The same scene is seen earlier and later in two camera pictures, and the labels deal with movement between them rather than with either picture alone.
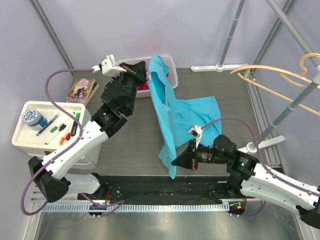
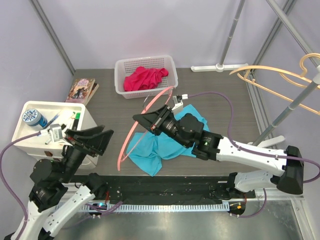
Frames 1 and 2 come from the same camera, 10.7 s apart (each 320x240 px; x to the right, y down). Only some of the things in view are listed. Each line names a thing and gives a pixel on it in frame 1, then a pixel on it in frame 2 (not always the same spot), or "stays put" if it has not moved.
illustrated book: x=82 y=90 stays put
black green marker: x=74 y=128 stays put
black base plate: x=146 y=189 stays put
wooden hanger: x=300 y=76 stays put
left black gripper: x=138 y=68 → x=93 y=144
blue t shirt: x=178 y=116 → x=147 y=150
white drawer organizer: x=44 y=131 stays put
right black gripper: x=187 y=158 → x=154 y=120
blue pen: x=55 y=118 stays put
